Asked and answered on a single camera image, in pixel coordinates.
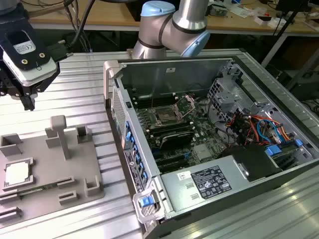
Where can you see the green motherboard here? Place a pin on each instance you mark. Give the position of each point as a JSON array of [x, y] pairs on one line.
[[207, 134]]

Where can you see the silver CPU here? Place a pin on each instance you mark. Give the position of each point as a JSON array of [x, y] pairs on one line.
[[16, 174]]

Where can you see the white small box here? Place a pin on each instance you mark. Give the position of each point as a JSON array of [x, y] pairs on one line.
[[261, 21]]

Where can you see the green RAM stick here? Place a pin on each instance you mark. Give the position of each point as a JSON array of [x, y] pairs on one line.
[[37, 188]]

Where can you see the wooden desk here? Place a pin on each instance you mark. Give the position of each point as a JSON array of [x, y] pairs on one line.
[[112, 15]]

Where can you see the grey parts rack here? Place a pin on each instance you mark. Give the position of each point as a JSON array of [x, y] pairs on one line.
[[49, 164]]

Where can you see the perforated metal drive cage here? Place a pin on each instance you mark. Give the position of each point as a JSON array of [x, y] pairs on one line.
[[224, 97]]

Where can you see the blue disk carrier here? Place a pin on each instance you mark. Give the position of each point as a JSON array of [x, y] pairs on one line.
[[272, 150]]

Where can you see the blue case latch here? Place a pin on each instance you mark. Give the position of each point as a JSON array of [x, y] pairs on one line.
[[145, 201]]

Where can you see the black RAM slot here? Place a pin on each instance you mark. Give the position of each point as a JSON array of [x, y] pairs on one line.
[[169, 125], [154, 100]]

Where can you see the CPU socket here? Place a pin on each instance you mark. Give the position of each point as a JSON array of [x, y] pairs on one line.
[[164, 115]]

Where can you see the black plastic shroud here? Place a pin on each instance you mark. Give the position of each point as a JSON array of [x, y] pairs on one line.
[[259, 159]]

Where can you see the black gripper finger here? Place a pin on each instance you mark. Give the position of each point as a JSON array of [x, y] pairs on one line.
[[10, 87], [28, 103]]

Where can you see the grey power supply unit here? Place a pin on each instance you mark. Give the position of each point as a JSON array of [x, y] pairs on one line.
[[179, 196]]

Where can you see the black expansion card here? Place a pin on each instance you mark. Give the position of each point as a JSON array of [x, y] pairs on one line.
[[174, 140]]

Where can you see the open PC case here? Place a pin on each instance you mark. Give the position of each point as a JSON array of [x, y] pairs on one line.
[[174, 74]]

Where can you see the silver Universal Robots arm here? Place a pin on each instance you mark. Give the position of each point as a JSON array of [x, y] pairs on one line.
[[179, 20]]

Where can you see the silver chipset heatsink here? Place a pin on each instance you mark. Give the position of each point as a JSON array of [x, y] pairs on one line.
[[202, 152]]

